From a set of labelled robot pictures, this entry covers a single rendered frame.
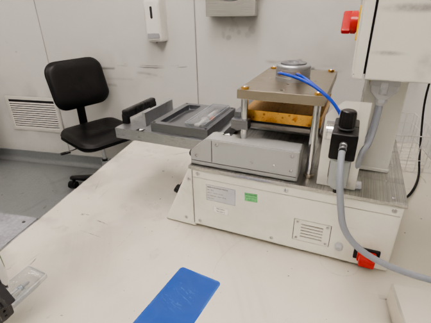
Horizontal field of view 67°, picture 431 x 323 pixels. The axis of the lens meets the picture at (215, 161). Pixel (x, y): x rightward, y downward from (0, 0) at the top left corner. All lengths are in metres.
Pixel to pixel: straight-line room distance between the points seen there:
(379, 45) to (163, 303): 0.60
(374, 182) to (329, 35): 1.58
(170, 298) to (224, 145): 0.33
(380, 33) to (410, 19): 0.04
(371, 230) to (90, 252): 0.62
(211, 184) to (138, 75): 1.84
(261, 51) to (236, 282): 1.75
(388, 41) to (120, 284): 0.67
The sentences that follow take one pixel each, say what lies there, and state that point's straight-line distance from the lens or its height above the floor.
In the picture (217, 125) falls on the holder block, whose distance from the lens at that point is 0.85.
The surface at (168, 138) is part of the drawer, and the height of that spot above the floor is 0.96.
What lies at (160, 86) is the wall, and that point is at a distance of 2.48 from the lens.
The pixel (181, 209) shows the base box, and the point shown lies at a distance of 0.85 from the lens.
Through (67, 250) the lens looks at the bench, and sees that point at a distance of 0.87.
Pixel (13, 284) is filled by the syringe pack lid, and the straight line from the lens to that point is 0.74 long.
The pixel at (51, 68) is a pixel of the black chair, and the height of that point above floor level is 0.91.
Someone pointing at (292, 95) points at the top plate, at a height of 1.11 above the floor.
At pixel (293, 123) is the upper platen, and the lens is 0.70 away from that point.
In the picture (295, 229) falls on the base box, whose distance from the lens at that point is 0.76.
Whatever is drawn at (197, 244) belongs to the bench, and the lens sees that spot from 0.81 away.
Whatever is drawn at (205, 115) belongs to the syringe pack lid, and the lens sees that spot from 0.88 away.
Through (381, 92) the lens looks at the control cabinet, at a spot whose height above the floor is 1.13.
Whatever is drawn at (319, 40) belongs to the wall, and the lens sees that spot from 2.23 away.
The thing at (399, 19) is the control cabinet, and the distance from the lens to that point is 0.61.
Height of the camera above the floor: 1.27
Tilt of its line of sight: 26 degrees down
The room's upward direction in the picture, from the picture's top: 1 degrees counter-clockwise
